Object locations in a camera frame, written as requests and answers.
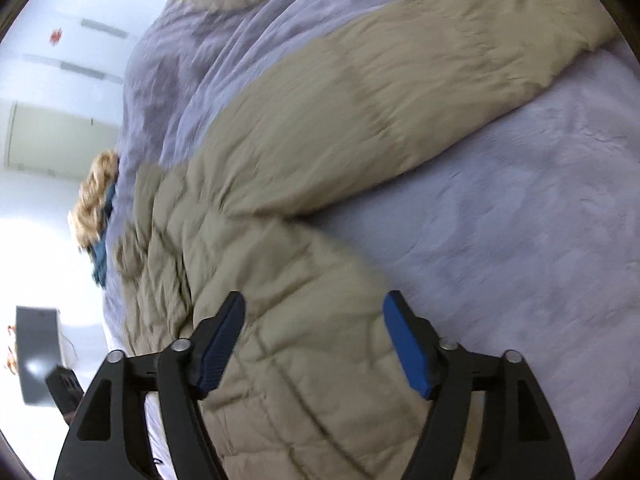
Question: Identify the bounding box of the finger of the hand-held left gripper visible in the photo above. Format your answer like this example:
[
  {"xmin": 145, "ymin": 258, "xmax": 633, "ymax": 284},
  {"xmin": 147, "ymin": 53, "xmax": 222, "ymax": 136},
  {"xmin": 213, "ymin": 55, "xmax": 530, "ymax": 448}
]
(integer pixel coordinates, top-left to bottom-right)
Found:
[{"xmin": 45, "ymin": 365, "xmax": 84, "ymax": 417}]

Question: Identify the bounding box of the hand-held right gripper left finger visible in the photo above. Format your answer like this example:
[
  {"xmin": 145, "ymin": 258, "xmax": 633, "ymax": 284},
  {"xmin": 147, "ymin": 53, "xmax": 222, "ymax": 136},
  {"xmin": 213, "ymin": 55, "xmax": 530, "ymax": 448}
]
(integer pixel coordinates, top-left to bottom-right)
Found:
[{"xmin": 52, "ymin": 290, "xmax": 247, "ymax": 480}]

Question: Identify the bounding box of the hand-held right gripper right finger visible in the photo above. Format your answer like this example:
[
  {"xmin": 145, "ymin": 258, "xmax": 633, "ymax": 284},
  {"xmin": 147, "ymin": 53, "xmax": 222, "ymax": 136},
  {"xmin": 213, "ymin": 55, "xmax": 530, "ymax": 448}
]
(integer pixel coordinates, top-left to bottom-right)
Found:
[{"xmin": 383, "ymin": 290, "xmax": 576, "ymax": 480}]

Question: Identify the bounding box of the beige puffer jacket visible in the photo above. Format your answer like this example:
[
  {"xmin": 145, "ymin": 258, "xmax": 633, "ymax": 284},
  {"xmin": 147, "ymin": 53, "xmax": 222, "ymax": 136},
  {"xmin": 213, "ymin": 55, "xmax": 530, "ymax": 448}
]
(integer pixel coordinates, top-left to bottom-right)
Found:
[{"xmin": 114, "ymin": 0, "xmax": 623, "ymax": 480}]

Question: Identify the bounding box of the dark grey panel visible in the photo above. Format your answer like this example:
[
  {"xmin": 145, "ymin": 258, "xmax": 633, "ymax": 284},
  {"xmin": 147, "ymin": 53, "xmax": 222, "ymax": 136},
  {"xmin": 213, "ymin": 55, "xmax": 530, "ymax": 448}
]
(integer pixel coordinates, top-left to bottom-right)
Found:
[{"xmin": 15, "ymin": 305, "xmax": 64, "ymax": 406}]

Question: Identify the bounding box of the dark teal cloth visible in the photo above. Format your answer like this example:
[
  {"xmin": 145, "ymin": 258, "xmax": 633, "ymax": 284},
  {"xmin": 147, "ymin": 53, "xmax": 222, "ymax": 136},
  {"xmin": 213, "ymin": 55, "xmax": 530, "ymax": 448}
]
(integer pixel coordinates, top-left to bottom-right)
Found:
[{"xmin": 90, "ymin": 182, "xmax": 119, "ymax": 287}]

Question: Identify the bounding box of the lavender embossed blanket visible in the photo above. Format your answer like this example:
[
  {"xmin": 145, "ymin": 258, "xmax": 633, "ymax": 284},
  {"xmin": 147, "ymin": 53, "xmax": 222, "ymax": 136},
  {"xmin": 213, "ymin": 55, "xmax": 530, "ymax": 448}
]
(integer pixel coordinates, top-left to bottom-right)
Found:
[{"xmin": 102, "ymin": 0, "xmax": 640, "ymax": 480}]

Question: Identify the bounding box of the yellow striped cloth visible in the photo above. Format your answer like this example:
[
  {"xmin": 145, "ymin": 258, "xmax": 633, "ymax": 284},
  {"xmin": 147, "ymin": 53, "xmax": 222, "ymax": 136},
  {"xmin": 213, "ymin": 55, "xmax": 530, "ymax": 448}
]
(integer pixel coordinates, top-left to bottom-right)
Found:
[{"xmin": 67, "ymin": 150, "xmax": 121, "ymax": 252}]

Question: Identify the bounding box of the pale beige door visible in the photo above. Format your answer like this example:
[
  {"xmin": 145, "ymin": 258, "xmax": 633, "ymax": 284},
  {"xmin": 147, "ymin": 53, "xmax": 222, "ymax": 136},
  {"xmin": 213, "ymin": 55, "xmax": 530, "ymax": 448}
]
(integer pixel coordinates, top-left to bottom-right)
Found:
[{"xmin": 5, "ymin": 101, "xmax": 122, "ymax": 177}]

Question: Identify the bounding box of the white wardrobe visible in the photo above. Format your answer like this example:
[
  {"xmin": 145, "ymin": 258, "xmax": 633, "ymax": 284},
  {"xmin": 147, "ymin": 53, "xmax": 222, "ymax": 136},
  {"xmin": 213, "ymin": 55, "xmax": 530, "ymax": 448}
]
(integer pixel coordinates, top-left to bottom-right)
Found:
[{"xmin": 0, "ymin": 0, "xmax": 168, "ymax": 106}]

